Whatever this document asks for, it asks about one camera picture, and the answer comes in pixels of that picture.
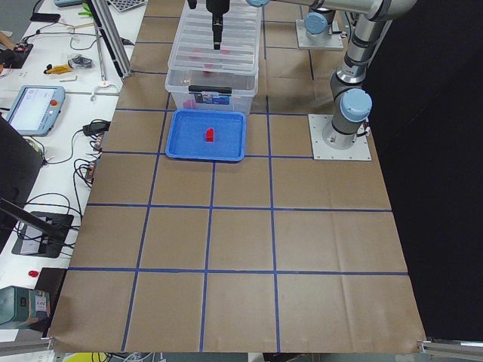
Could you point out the aluminium frame profile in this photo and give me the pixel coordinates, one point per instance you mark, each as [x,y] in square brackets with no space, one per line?
[106,24]

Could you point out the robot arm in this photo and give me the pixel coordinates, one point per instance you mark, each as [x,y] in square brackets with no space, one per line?
[352,105]
[315,21]

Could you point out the clear plastic box lid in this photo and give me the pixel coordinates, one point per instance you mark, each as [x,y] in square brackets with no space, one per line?
[193,47]

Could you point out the teach pendant tablet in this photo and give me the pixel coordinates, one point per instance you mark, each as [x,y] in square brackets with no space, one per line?
[35,109]

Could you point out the green power supply box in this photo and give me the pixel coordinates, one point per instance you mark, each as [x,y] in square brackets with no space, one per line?
[22,307]

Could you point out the black monitor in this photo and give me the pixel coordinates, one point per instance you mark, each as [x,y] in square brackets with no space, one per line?
[20,165]

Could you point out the black box latch handle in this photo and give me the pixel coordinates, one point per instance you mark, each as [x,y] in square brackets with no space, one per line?
[204,88]

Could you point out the blue plastic tray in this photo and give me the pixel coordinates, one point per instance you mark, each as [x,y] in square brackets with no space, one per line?
[186,136]

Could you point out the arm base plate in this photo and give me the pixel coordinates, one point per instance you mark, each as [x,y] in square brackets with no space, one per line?
[330,145]
[329,40]

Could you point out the clear plastic storage box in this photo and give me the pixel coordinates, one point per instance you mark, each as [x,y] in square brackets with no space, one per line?
[244,89]

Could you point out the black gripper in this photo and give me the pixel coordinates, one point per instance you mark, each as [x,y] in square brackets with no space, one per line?
[216,7]

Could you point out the red block carried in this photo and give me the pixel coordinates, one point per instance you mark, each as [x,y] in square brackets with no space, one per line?
[209,135]

